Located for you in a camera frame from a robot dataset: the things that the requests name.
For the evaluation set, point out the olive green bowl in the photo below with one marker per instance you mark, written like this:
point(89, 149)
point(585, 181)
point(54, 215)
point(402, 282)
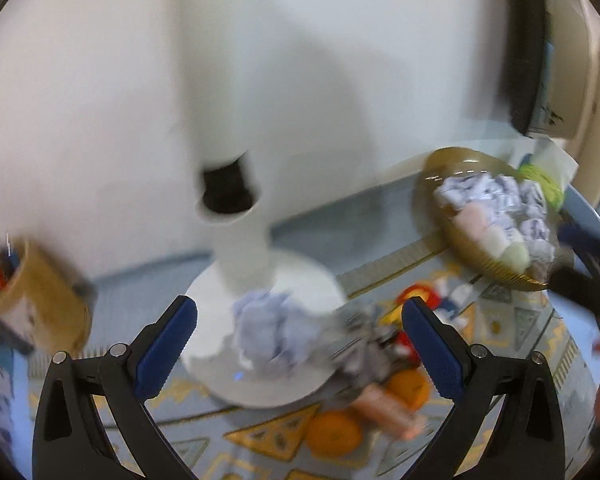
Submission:
point(440, 165)

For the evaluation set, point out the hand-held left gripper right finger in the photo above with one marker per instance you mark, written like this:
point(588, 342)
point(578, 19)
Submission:
point(430, 350)

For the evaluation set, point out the brown pen holder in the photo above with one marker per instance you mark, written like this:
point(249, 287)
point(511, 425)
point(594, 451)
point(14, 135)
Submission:
point(35, 300)

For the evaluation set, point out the heap of white paper wads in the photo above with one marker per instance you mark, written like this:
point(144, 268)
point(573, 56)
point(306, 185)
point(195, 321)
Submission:
point(480, 192)

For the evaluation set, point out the red and white toy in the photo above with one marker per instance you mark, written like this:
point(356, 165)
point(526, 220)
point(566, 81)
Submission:
point(420, 300)

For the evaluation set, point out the pale green tissue pack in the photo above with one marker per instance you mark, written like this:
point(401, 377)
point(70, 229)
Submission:
point(517, 255)

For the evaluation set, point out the green packet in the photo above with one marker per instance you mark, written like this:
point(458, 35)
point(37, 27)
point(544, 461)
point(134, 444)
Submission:
point(537, 172)

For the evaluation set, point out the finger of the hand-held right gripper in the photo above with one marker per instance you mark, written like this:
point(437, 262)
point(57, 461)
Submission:
point(577, 286)
point(580, 237)

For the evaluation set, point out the white desk lamp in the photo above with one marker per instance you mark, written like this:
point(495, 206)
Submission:
point(230, 85)

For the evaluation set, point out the paper ball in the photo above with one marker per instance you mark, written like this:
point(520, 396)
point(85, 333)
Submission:
point(275, 330)

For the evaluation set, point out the pale pink tissue pack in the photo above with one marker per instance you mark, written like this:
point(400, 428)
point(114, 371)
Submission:
point(472, 220)

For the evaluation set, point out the white tissue pack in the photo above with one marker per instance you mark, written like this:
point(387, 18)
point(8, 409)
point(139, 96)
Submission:
point(495, 241)

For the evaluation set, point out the patterned woven mat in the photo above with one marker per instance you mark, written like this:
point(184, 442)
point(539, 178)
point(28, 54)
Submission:
point(525, 320)

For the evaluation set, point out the salmon pink packet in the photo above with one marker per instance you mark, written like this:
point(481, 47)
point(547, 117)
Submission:
point(385, 405)

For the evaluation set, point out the orange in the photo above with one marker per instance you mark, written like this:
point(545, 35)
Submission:
point(332, 432)
point(407, 385)

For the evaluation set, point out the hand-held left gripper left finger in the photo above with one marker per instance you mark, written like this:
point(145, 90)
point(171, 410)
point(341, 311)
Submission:
point(162, 350)

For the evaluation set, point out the beige cabinet door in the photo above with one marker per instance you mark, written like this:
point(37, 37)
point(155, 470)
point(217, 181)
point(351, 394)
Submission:
point(580, 60)

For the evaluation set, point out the cluster of pens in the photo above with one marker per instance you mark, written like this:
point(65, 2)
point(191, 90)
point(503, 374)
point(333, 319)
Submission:
point(2, 265)

